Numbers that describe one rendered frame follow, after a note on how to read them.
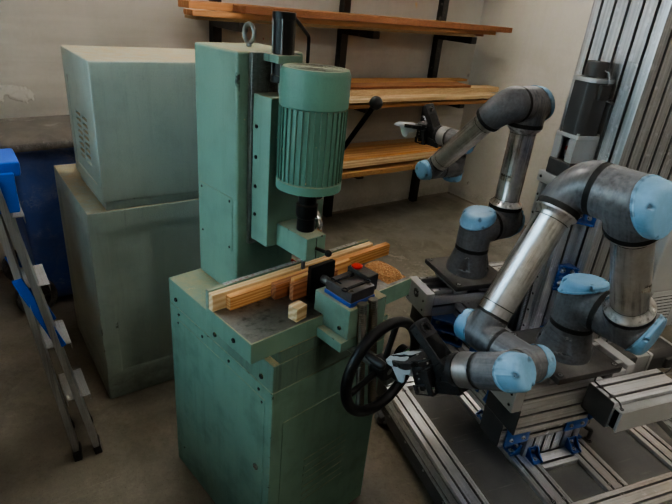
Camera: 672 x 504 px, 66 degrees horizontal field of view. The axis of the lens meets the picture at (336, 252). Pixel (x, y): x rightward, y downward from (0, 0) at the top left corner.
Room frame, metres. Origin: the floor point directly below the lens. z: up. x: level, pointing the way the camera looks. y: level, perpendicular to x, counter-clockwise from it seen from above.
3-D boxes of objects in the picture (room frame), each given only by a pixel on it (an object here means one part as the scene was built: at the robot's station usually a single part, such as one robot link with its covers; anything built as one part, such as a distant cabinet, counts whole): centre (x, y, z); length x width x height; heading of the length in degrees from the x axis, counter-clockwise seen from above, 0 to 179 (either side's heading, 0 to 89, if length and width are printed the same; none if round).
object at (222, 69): (1.55, 0.30, 1.16); 0.22 x 0.22 x 0.72; 45
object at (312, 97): (1.34, 0.09, 1.35); 0.18 x 0.18 x 0.31
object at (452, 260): (1.71, -0.48, 0.87); 0.15 x 0.15 x 0.10
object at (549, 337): (1.26, -0.67, 0.87); 0.15 x 0.15 x 0.10
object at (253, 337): (1.27, 0.01, 0.87); 0.61 x 0.30 x 0.06; 135
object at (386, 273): (1.46, -0.15, 0.91); 0.12 x 0.09 x 0.03; 45
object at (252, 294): (1.39, 0.05, 0.92); 0.62 x 0.02 x 0.04; 135
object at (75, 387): (1.48, 1.00, 0.58); 0.27 x 0.25 x 1.16; 127
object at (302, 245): (1.36, 0.10, 1.03); 0.14 x 0.07 x 0.09; 45
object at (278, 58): (1.44, 0.19, 1.54); 0.08 x 0.08 x 0.17; 45
